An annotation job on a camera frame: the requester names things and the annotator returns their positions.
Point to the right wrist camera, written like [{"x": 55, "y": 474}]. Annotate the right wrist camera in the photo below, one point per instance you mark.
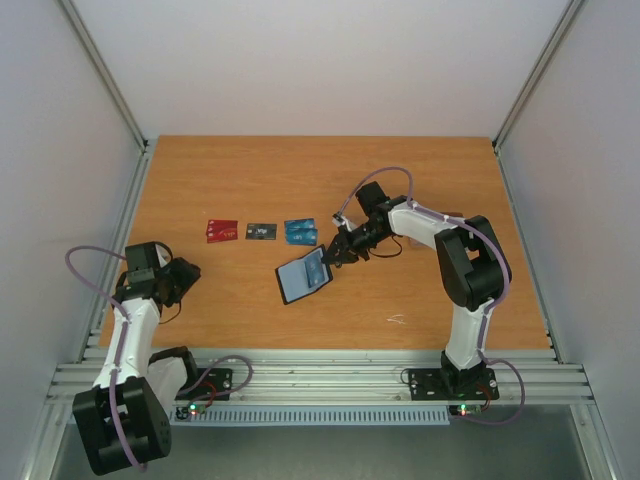
[{"x": 339, "y": 220}]

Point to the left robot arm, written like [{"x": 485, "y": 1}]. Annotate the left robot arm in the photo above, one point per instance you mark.
[{"x": 122, "y": 419}]

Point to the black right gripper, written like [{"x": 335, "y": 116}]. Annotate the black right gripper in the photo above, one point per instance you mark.
[{"x": 344, "y": 243}]

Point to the aluminium rail frame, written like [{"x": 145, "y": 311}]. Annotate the aluminium rail frame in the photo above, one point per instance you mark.
[{"x": 379, "y": 377}]

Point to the beige leather card holder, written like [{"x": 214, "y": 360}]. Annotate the beige leather card holder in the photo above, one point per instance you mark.
[{"x": 415, "y": 242}]

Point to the grey slotted cable duct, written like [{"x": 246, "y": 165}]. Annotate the grey slotted cable duct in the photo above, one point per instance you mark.
[{"x": 274, "y": 416}]

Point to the black credit card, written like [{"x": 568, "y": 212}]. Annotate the black credit card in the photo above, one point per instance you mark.
[{"x": 261, "y": 231}]

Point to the black leather card holder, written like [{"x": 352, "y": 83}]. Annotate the black leather card holder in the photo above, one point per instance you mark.
[{"x": 292, "y": 281}]

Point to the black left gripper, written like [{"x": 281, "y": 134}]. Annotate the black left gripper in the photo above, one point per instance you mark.
[{"x": 190, "y": 275}]

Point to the circuit board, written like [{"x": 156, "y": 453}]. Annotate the circuit board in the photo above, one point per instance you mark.
[
  {"x": 465, "y": 410},
  {"x": 188, "y": 412}
]

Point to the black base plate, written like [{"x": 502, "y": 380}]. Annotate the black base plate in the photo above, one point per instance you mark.
[
  {"x": 430, "y": 384},
  {"x": 218, "y": 381}
]

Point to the right circuit board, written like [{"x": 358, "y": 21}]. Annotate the right circuit board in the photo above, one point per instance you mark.
[{"x": 465, "y": 410}]

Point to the red credit card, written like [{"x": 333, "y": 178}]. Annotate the red credit card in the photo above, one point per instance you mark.
[
  {"x": 215, "y": 225},
  {"x": 217, "y": 235}
]

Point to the left circuit board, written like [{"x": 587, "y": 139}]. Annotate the left circuit board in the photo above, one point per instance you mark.
[{"x": 188, "y": 412}]

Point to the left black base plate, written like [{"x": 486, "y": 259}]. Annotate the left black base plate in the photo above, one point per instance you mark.
[{"x": 218, "y": 381}]

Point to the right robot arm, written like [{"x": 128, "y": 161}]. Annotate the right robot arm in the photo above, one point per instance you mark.
[{"x": 473, "y": 269}]

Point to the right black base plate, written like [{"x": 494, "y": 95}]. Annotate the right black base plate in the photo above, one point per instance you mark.
[{"x": 430, "y": 384}]

